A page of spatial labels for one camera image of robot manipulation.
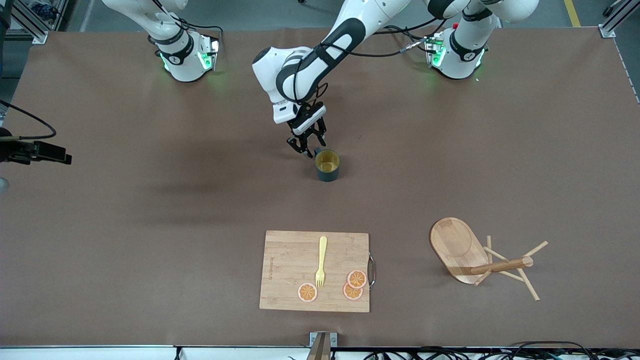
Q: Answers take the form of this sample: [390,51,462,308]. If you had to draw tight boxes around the dark green mug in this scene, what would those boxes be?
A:
[313,147,341,183]

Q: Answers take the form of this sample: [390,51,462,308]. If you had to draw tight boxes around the wooden mug tree rack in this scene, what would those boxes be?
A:
[429,217,549,302]

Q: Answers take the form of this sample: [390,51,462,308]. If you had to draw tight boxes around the yellow plastic fork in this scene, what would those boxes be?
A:
[315,235,328,290]

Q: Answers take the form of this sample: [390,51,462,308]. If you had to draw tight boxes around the bamboo cutting board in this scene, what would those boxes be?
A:
[259,230,376,314]

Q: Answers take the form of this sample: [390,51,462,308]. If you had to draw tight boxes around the brown table cover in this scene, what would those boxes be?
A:
[0,25,640,348]

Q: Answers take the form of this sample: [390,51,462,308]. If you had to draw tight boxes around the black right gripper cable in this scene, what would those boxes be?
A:
[0,100,57,142]

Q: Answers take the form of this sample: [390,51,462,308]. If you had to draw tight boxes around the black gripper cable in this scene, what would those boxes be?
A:
[0,100,57,142]
[292,17,451,103]

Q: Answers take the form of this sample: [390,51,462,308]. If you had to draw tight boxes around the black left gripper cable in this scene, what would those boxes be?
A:
[292,17,451,103]

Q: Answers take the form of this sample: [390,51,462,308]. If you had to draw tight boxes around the aluminium frame post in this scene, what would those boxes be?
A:
[598,0,640,39]
[0,0,49,45]

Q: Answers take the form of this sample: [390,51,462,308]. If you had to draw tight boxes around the black left arm base cable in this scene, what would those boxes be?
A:
[384,25,432,53]

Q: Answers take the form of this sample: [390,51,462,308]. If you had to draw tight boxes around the black arm base cable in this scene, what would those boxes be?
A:
[384,25,432,53]
[175,17,224,51]

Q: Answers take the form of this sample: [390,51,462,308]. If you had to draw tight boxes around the black right arm base cable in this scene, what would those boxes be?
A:
[175,17,224,51]

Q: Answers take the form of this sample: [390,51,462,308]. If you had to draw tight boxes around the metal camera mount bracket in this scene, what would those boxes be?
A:
[309,331,338,360]

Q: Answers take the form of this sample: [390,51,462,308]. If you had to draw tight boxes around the black cable bundle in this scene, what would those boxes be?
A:
[362,341,640,360]

